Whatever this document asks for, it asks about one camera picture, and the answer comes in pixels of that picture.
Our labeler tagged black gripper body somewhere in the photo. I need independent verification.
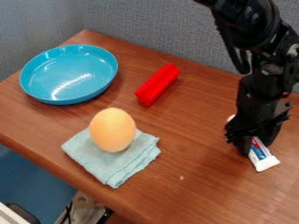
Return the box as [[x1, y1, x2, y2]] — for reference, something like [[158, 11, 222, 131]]
[[226, 74, 291, 143]]

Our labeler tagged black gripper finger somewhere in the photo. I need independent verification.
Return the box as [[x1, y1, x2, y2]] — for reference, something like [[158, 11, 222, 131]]
[[233, 129, 254, 156], [261, 120, 285, 146]]

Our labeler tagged white toothpaste tube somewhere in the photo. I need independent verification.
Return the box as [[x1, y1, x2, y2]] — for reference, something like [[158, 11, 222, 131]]
[[227, 114, 282, 172]]

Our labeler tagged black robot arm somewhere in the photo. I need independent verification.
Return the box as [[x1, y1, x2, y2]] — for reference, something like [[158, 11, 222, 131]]
[[192, 0, 299, 155]]

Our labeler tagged blue plate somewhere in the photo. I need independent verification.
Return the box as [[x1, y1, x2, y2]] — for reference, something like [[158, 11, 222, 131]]
[[19, 45, 118, 105]]

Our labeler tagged red plastic block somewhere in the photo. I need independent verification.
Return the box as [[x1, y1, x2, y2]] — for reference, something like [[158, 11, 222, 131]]
[[135, 63, 180, 107]]

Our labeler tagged orange egg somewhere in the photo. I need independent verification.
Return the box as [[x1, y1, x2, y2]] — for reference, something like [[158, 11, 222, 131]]
[[88, 108, 136, 152]]

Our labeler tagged light blue folded cloth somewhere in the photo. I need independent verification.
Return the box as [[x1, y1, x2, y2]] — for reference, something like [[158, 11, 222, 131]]
[[62, 129, 162, 189]]

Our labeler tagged grey object under table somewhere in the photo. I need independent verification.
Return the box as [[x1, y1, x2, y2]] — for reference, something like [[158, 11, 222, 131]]
[[54, 192, 114, 224]]

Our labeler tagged white black object bottom left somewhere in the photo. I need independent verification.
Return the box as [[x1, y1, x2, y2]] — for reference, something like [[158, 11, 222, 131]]
[[0, 202, 42, 224]]

